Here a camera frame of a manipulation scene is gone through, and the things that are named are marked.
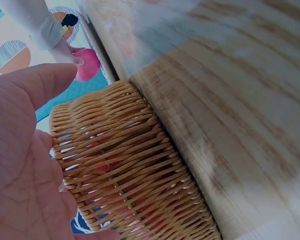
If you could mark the person's right hand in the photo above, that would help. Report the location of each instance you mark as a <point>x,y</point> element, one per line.
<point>63,53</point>

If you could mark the person's left hand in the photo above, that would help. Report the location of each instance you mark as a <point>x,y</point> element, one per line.
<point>17,155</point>

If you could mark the person's right fingers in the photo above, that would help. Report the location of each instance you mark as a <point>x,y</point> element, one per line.
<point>79,61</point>

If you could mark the woven wicker basket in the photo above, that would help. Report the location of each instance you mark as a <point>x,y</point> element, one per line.
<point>120,140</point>

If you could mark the person's right forearm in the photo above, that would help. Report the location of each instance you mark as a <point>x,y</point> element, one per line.
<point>40,22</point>

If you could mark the black wrist band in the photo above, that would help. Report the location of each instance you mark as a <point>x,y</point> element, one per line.
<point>69,20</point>

